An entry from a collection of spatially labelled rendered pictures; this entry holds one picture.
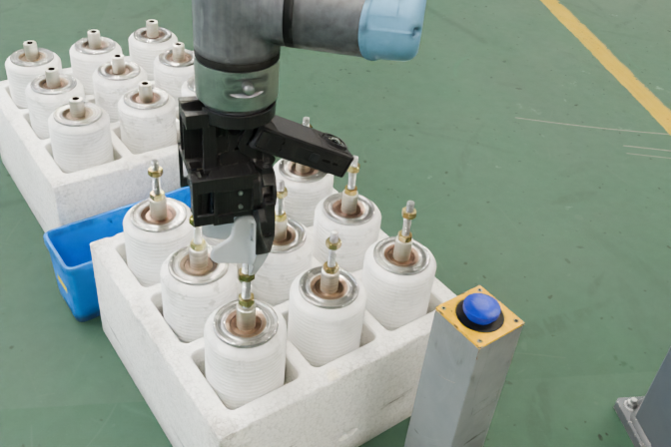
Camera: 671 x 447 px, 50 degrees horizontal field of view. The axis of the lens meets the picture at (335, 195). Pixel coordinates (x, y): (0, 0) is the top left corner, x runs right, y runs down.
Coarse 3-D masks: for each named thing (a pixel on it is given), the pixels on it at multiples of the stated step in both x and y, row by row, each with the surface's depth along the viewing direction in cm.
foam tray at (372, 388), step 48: (336, 192) 118; (96, 240) 104; (144, 288) 97; (240, 288) 98; (432, 288) 101; (144, 336) 93; (384, 336) 93; (144, 384) 101; (192, 384) 85; (288, 384) 86; (336, 384) 88; (384, 384) 95; (192, 432) 87; (240, 432) 81; (288, 432) 87; (336, 432) 94
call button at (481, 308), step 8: (472, 296) 79; (480, 296) 79; (488, 296) 79; (464, 304) 78; (472, 304) 78; (480, 304) 78; (488, 304) 78; (496, 304) 78; (464, 312) 78; (472, 312) 77; (480, 312) 77; (488, 312) 77; (496, 312) 77; (472, 320) 78; (480, 320) 77; (488, 320) 77
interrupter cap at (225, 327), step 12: (228, 312) 84; (264, 312) 85; (216, 324) 82; (228, 324) 83; (264, 324) 83; (276, 324) 83; (228, 336) 81; (240, 336) 82; (252, 336) 82; (264, 336) 82
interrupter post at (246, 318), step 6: (240, 306) 81; (252, 306) 82; (240, 312) 81; (246, 312) 81; (252, 312) 81; (240, 318) 82; (246, 318) 81; (252, 318) 82; (240, 324) 82; (246, 324) 82; (252, 324) 82; (246, 330) 83
